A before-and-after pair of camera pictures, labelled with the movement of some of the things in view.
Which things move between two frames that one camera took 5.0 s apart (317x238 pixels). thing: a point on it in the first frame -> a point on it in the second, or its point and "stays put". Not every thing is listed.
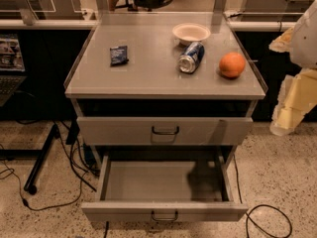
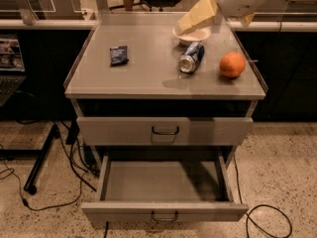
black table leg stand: x=40 y=155 stays put
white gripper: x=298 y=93 -> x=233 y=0
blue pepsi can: x=190 y=58 stays put
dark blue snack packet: x=118 y=56 stays put
